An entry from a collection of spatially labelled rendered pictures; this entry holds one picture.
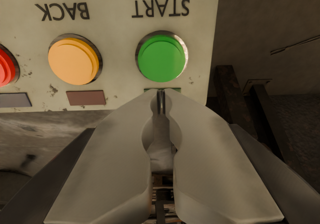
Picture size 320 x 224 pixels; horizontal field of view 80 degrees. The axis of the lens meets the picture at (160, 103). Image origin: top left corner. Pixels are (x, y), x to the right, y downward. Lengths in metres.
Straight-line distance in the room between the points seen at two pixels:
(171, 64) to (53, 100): 0.12
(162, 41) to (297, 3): 0.84
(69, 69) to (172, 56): 0.09
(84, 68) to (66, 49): 0.02
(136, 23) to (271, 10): 0.80
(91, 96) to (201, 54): 0.11
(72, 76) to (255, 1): 0.79
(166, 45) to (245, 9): 0.75
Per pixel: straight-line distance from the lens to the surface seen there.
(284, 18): 0.99
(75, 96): 0.20
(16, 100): 0.24
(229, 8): 0.87
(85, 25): 0.18
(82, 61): 0.17
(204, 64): 0.18
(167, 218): 0.52
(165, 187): 2.47
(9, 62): 0.21
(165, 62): 0.16
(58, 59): 0.18
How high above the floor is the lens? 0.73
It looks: 37 degrees down
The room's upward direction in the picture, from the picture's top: 179 degrees clockwise
